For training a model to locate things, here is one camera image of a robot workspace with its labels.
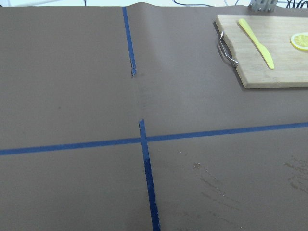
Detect brown paper table cover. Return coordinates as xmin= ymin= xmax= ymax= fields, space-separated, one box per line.
xmin=0 ymin=3 xmax=308 ymax=231

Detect wooden cutting board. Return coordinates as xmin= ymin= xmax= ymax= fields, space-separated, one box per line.
xmin=215 ymin=15 xmax=308 ymax=88

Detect aluminium frame post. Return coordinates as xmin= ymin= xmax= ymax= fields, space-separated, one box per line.
xmin=248 ymin=0 xmax=277 ymax=12

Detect lemon slice front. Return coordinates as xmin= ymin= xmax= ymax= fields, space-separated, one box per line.
xmin=290 ymin=32 xmax=308 ymax=51

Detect yellow plastic knife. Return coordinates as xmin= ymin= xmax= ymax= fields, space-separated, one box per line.
xmin=238 ymin=18 xmax=274 ymax=70

